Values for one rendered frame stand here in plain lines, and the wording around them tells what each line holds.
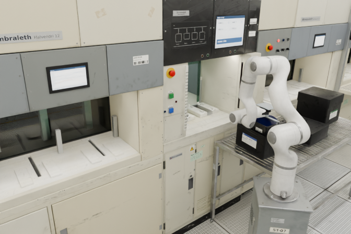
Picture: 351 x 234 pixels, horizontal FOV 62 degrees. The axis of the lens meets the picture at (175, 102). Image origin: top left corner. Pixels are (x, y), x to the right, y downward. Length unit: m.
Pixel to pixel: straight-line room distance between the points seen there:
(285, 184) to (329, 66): 2.08
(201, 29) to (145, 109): 0.63
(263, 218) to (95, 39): 1.29
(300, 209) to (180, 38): 1.17
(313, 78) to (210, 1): 2.03
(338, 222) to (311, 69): 1.63
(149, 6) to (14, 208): 1.26
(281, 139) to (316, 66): 2.18
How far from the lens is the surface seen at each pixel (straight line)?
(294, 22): 2.78
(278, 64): 1.68
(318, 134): 2.48
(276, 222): 1.79
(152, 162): 1.99
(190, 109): 2.48
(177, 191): 2.27
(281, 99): 1.62
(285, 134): 1.57
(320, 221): 2.98
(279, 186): 1.75
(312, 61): 3.67
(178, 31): 1.82
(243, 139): 2.19
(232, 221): 2.74
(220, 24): 2.05
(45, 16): 1.48
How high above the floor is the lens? 1.80
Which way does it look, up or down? 20 degrees down
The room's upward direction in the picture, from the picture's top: 1 degrees clockwise
